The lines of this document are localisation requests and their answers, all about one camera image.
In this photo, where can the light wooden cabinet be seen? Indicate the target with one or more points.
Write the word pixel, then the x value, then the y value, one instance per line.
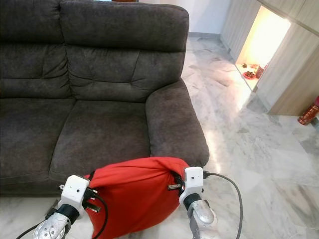
pixel 289 64

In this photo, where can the red-orange pillow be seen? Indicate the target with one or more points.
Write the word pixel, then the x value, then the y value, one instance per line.
pixel 134 194

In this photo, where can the red can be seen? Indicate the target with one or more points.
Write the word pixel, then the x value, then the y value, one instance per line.
pixel 260 70

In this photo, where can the grey fabric sofa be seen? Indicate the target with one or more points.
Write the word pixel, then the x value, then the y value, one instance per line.
pixel 104 134

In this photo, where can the small red plate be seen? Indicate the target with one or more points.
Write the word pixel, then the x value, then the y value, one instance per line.
pixel 249 74

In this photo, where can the red patterned drum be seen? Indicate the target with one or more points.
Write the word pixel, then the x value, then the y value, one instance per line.
pixel 309 113

